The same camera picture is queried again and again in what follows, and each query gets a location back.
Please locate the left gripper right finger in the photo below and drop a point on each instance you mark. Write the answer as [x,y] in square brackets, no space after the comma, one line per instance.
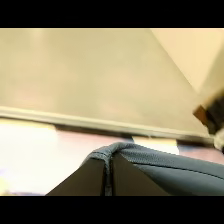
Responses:
[133,180]

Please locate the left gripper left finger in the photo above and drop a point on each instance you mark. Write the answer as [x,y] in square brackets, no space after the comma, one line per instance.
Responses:
[86,180]

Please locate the blue garment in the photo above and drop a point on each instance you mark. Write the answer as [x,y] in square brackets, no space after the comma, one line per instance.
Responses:
[180,170]

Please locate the silver frame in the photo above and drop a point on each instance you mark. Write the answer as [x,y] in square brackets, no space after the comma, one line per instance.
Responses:
[100,122]

